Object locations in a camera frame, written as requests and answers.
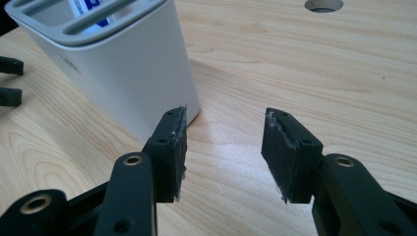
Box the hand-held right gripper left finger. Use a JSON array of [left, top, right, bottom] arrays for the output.
[[142, 105, 189, 204]]

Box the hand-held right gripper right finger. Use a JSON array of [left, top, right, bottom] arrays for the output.
[[261, 107, 325, 205]]

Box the white toothbrush holder box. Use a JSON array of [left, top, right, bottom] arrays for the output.
[[4, 0, 202, 144]]

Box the white and blue toothpaste tube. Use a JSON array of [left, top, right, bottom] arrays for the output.
[[68, 0, 111, 30]]

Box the round grey cable grommet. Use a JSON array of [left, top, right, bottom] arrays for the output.
[[303, 0, 345, 14]]

